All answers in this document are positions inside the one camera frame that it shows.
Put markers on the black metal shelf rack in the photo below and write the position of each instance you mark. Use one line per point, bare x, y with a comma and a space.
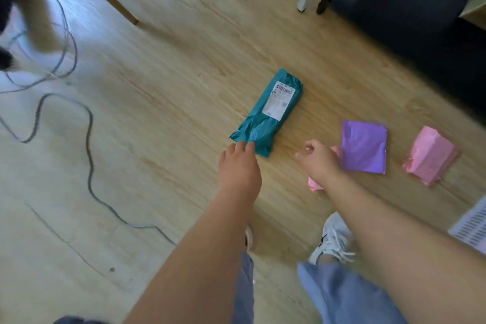
398, 5

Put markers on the person's left leg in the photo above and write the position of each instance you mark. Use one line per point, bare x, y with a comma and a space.
245, 289

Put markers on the person's leg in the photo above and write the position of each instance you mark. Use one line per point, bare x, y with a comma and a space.
40, 23
245, 289
341, 297

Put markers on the small pink mailer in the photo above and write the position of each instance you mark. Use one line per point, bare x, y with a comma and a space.
314, 185

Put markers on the white plastic crate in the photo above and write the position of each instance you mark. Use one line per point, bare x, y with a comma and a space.
471, 229

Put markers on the person's right leg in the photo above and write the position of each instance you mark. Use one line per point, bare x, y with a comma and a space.
341, 297

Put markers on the person's right white shoe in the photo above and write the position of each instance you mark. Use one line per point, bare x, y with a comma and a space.
334, 236

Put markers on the person's left white shoe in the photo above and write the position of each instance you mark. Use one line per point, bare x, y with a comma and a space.
249, 238

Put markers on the person's right forearm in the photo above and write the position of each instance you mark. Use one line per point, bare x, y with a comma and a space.
410, 259

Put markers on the purple mailer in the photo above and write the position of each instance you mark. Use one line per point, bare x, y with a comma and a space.
364, 149

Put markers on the person's right hand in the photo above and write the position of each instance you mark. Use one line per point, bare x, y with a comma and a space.
322, 164

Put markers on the person's left forearm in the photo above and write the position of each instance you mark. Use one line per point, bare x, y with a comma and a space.
197, 259

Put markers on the person's left hand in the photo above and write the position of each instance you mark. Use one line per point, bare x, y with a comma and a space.
239, 172

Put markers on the person's white shoe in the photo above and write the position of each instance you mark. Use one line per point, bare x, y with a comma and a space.
334, 236
249, 238

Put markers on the teal mailer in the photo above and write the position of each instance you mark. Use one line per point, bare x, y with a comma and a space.
265, 126

